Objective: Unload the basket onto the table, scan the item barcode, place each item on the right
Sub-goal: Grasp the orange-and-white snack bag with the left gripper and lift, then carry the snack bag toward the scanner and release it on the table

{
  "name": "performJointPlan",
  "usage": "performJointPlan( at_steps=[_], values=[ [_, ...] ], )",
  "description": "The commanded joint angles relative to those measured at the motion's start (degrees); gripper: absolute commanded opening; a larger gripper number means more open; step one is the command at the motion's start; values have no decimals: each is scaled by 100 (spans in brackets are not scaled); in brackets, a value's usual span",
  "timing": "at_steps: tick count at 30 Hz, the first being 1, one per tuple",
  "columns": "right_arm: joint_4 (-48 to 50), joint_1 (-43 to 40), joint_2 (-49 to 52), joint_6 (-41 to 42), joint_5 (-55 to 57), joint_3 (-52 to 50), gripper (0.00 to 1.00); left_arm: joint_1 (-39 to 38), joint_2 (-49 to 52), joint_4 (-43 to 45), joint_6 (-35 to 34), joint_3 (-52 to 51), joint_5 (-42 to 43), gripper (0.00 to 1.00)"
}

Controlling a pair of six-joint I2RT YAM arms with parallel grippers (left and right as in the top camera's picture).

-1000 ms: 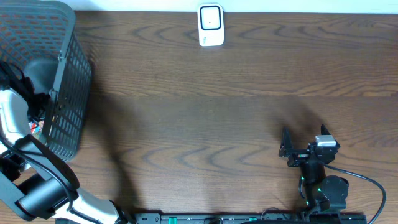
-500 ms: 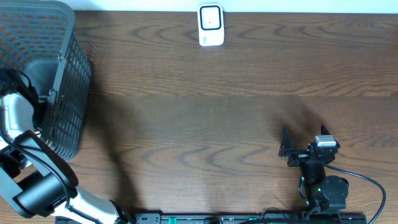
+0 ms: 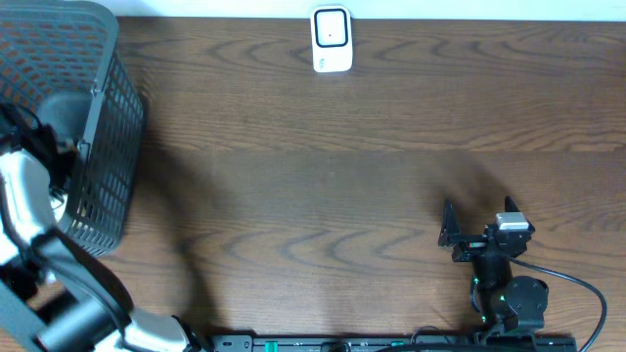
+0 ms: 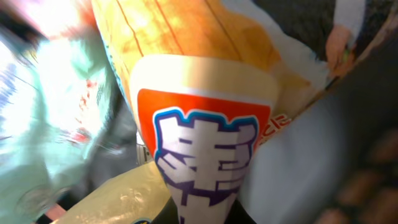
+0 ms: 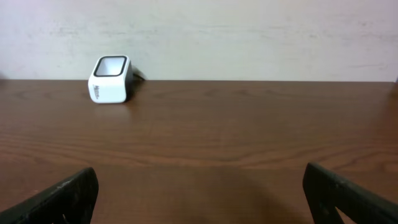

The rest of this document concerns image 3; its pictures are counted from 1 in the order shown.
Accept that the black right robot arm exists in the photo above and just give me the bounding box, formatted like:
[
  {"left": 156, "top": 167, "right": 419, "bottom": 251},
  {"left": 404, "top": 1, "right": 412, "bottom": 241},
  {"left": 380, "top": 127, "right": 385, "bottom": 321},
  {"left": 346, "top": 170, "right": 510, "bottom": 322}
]
[{"left": 438, "top": 197, "right": 549, "bottom": 344}]

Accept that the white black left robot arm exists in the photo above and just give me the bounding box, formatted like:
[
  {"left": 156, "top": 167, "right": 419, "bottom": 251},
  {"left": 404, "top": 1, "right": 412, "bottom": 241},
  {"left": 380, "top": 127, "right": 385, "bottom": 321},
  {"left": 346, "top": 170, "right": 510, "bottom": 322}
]
[{"left": 1, "top": 104, "right": 213, "bottom": 351}]

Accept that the white barcode scanner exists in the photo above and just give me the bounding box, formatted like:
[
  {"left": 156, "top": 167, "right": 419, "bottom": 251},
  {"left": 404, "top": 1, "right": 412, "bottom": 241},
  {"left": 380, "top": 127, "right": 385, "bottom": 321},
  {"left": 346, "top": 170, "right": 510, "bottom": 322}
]
[{"left": 310, "top": 5, "right": 353, "bottom": 73}]

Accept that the dark grey plastic basket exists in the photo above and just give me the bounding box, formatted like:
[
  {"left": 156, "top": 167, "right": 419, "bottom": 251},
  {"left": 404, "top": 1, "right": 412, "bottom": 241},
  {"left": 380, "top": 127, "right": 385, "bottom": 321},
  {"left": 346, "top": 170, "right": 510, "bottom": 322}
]
[{"left": 1, "top": 1, "right": 147, "bottom": 256}]

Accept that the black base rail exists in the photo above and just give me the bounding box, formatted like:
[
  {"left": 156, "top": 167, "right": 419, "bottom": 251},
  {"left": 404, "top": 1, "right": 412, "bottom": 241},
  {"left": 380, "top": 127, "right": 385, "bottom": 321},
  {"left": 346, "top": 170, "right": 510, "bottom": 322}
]
[{"left": 207, "top": 334, "right": 577, "bottom": 352}]

